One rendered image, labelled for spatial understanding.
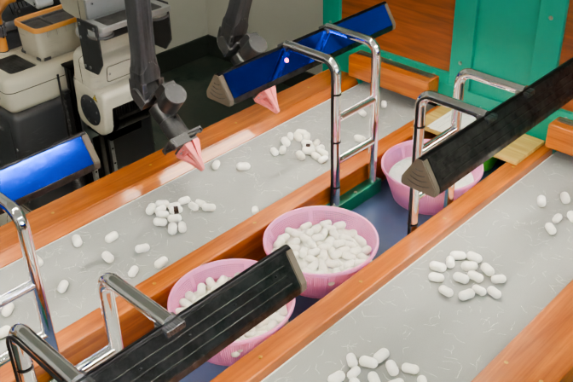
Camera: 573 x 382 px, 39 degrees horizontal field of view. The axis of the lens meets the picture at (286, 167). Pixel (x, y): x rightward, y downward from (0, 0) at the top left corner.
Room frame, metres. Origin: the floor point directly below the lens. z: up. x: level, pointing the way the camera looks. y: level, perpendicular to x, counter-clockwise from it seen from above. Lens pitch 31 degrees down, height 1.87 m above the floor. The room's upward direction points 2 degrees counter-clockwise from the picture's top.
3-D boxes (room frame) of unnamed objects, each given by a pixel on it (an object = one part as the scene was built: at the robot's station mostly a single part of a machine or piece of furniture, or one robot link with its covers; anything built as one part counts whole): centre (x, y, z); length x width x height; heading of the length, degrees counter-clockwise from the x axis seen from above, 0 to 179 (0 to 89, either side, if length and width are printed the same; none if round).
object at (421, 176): (1.48, -0.46, 1.08); 0.62 x 0.08 x 0.07; 135
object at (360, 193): (1.82, -0.12, 0.90); 0.20 x 0.19 x 0.45; 135
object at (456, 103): (1.54, -0.40, 0.90); 0.20 x 0.19 x 0.45; 135
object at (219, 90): (1.88, -0.06, 1.08); 0.62 x 0.08 x 0.07; 135
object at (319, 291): (1.49, -0.07, 0.72); 0.27 x 0.27 x 0.10
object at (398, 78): (2.23, -0.33, 0.83); 0.30 x 0.06 x 0.07; 45
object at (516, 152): (1.96, -0.54, 0.77); 0.33 x 0.15 x 0.01; 45
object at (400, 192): (1.80, -0.38, 0.72); 0.27 x 0.27 x 0.10
